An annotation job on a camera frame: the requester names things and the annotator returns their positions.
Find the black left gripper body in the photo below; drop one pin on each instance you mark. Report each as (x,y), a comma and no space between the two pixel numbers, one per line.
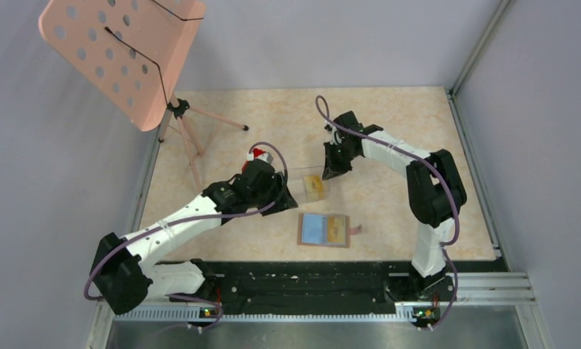
(261,198)

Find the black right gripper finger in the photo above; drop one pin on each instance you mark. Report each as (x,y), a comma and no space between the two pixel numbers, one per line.
(331,167)
(345,160)

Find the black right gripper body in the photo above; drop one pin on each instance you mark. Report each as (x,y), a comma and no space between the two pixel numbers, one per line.
(341,147)

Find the gold VIP card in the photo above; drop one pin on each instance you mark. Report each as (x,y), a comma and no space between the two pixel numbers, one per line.
(336,229)
(313,184)

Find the clear acrylic card box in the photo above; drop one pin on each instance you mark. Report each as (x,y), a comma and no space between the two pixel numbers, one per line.
(297,188)

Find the brown leather card holder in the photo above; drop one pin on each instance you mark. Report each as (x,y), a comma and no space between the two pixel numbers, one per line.
(312,230)

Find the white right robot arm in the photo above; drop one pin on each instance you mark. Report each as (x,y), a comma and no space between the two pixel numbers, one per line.
(436,192)

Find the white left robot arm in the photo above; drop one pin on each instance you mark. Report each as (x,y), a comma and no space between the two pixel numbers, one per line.
(126,269)

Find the red plastic box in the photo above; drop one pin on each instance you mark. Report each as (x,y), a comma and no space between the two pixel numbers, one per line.
(255,154)

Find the pink perforated music stand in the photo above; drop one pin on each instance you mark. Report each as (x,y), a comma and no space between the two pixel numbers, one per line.
(133,52)

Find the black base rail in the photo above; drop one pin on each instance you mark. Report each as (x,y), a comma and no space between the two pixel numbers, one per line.
(318,288)

